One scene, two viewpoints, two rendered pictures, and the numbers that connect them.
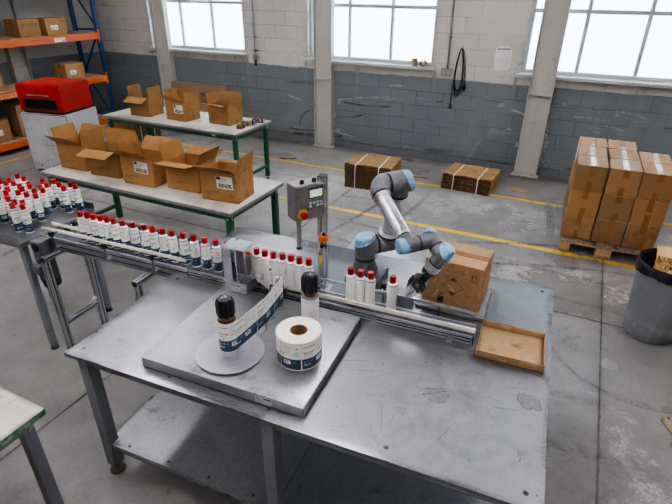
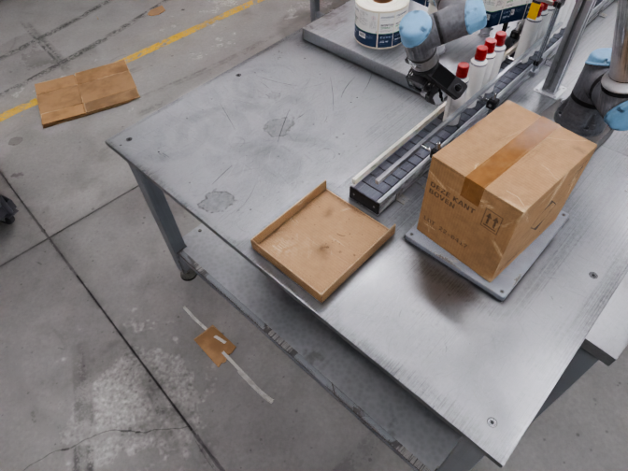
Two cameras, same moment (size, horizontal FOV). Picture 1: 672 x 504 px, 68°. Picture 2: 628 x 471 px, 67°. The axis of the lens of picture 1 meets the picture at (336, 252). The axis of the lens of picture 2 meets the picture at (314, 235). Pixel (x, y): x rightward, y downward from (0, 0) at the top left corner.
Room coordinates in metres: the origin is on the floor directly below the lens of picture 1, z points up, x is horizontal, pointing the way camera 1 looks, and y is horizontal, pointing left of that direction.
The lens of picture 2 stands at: (2.19, -1.57, 1.86)
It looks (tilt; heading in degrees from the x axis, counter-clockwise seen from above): 52 degrees down; 114
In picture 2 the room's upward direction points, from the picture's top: 3 degrees counter-clockwise
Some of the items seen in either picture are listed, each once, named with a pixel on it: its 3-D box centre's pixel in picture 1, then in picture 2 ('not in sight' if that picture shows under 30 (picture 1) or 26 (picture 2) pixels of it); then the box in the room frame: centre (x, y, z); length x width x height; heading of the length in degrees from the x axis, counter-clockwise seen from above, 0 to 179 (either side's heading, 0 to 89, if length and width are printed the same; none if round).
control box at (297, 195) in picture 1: (306, 199); not in sight; (2.39, 0.16, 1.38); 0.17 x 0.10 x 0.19; 123
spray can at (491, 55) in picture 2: (360, 287); (482, 70); (2.18, -0.13, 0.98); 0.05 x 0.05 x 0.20
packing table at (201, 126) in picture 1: (189, 146); not in sight; (6.72, 2.03, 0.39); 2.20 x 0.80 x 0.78; 64
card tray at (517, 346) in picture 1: (511, 344); (323, 235); (1.90, -0.84, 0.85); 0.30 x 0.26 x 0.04; 68
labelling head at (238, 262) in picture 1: (240, 265); not in sight; (2.34, 0.51, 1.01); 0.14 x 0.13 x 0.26; 68
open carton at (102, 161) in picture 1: (108, 154); not in sight; (4.47, 2.10, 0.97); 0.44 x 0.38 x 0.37; 159
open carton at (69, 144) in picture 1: (79, 146); not in sight; (4.69, 2.47, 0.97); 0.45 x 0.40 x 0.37; 156
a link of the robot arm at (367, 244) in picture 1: (365, 245); (605, 75); (2.51, -0.17, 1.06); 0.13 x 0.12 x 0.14; 111
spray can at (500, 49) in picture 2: (350, 284); (492, 63); (2.20, -0.08, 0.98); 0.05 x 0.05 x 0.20
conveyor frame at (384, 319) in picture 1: (319, 298); (508, 74); (2.27, 0.09, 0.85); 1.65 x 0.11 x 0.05; 68
